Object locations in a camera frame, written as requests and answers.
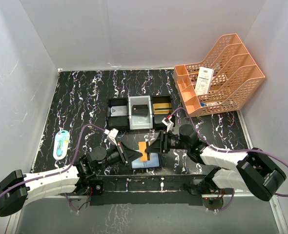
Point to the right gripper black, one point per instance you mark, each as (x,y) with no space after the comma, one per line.
(158,145)

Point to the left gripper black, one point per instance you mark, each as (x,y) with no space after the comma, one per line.
(127,154)

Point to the black card holder wallet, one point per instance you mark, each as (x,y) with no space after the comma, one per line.
(154,162)

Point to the gold credit card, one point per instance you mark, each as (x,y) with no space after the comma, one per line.
(142,149)
(162,108)

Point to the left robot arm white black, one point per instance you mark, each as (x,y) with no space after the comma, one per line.
(19,189)

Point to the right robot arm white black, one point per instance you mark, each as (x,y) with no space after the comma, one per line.
(254,172)

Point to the black credit card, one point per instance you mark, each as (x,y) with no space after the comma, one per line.
(140,110)

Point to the silver credit card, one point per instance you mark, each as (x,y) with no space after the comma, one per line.
(118,111)

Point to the white middle bin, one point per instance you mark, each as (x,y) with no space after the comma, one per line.
(140,122)

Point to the black right bin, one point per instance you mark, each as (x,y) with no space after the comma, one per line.
(157,119)

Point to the black bin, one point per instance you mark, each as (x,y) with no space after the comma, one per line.
(157,119)
(119,123)

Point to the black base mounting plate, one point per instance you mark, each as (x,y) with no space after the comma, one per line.
(151,189)

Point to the black left bin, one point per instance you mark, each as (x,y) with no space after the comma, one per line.
(119,123)

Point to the small label box in organizer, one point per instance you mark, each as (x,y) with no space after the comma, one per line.
(213,104)

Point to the blue white packaged item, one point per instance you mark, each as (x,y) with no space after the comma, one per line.
(61,142)

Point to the white paper receipt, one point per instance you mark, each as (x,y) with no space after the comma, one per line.
(203,81)

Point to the orange plastic desk organizer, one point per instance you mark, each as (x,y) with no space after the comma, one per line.
(236,76)

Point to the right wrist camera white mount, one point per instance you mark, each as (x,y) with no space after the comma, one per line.
(168,123)

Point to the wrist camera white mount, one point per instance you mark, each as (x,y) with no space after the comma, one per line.
(168,123)
(111,135)

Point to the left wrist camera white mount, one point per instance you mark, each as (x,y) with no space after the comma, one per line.
(111,135)

